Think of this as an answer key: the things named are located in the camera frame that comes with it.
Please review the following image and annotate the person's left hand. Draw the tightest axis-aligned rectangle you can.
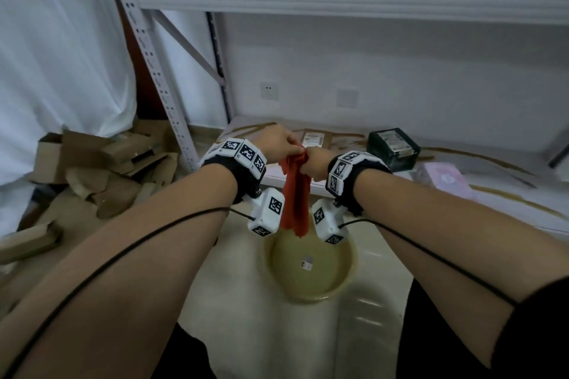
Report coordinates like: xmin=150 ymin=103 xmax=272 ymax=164
xmin=248 ymin=124 xmax=305 ymax=165

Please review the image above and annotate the person's right hand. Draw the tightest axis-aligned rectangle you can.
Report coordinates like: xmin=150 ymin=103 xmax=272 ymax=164
xmin=303 ymin=146 xmax=338 ymax=183

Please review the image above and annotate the red cleaning cloth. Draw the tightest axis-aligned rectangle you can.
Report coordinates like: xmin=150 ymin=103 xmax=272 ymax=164
xmin=279 ymin=150 xmax=312 ymax=238

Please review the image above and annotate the dark green labelled box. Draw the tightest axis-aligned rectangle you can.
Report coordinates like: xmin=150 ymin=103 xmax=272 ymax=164
xmin=367 ymin=127 xmax=421 ymax=172

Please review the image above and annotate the pink box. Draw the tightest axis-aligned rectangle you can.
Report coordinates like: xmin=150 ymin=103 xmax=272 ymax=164
xmin=413 ymin=162 xmax=477 ymax=203

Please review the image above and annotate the white metal shelf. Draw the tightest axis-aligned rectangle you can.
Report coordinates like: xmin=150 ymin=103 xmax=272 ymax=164
xmin=95 ymin=0 xmax=569 ymax=242

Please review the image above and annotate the person's left forearm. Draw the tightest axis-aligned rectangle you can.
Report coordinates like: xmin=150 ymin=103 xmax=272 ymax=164
xmin=0 ymin=163 xmax=239 ymax=379

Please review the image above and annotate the person's right forearm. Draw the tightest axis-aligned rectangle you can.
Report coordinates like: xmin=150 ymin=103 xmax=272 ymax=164
xmin=353 ymin=169 xmax=569 ymax=368

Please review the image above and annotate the black right wristband with markers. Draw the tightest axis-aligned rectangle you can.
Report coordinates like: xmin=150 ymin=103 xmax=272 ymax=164
xmin=325 ymin=150 xmax=393 ymax=217

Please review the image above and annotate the black wristband with markers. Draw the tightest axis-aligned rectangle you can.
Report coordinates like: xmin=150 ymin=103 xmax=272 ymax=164
xmin=199 ymin=137 xmax=267 ymax=205
xmin=325 ymin=150 xmax=393 ymax=217

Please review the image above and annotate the black left wristband with markers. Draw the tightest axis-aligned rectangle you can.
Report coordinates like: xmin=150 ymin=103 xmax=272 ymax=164
xmin=199 ymin=137 xmax=267 ymax=205

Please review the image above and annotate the yellow plastic basin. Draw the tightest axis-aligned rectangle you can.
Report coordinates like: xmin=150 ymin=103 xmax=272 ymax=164
xmin=265 ymin=225 xmax=358 ymax=304

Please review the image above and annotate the pile of cardboard boxes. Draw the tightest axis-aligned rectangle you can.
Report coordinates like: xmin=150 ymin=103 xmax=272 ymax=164
xmin=0 ymin=118 xmax=188 ymax=266

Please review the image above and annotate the white curtain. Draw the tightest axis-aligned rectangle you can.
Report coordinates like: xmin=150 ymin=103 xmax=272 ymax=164
xmin=0 ymin=0 xmax=138 ymax=237

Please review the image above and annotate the blank white wall plate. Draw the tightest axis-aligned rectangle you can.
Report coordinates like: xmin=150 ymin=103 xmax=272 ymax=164
xmin=336 ymin=89 xmax=360 ymax=109

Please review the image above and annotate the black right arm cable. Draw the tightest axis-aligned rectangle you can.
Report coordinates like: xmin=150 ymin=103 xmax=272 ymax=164
xmin=338 ymin=217 xmax=519 ymax=309

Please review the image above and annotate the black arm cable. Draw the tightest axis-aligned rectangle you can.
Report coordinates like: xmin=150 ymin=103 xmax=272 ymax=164
xmin=2 ymin=207 xmax=257 ymax=379
xmin=338 ymin=217 xmax=519 ymax=309

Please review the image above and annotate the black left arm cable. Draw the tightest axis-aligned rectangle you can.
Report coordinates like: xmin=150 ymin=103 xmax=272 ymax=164
xmin=2 ymin=207 xmax=257 ymax=379

